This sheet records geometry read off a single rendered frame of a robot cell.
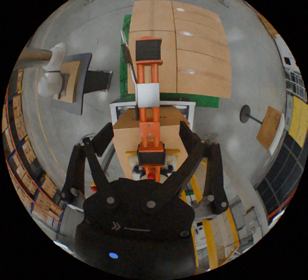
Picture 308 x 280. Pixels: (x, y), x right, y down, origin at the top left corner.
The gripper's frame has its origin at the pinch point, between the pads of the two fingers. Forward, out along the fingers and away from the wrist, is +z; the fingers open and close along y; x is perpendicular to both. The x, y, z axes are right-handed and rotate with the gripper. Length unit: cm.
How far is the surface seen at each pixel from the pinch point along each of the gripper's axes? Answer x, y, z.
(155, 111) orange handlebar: 0.1, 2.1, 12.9
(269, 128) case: -23, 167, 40
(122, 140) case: -18.2, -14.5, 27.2
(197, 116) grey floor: -36, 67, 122
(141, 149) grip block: -12.5, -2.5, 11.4
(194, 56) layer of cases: 36, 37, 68
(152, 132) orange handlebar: -6.4, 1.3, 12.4
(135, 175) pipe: -39.8, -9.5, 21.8
